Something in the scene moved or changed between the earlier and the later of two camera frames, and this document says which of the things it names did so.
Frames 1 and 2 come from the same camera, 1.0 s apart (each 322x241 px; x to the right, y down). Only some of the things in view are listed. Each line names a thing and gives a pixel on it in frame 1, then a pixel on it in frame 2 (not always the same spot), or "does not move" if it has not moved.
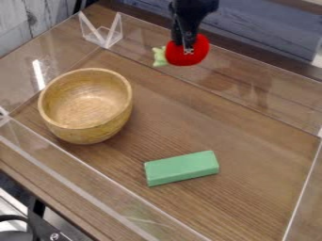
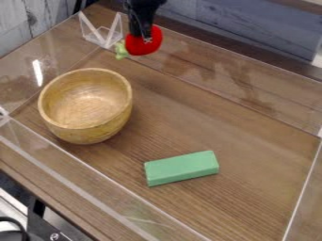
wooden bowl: (85, 104) does not move
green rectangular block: (179, 168) does not move
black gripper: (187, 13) → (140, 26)
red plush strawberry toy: (175, 52) → (139, 46)
